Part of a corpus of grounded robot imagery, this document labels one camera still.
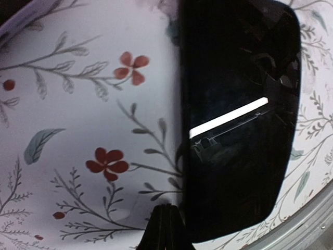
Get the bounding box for aluminium front rail base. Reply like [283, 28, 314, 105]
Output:
[246, 183, 332, 249]

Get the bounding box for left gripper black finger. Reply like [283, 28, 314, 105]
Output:
[136, 204, 191, 250]

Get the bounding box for floral patterned tablecloth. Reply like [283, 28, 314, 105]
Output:
[0, 0, 333, 250]

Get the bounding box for black phone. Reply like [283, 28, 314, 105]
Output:
[180, 1, 301, 243]

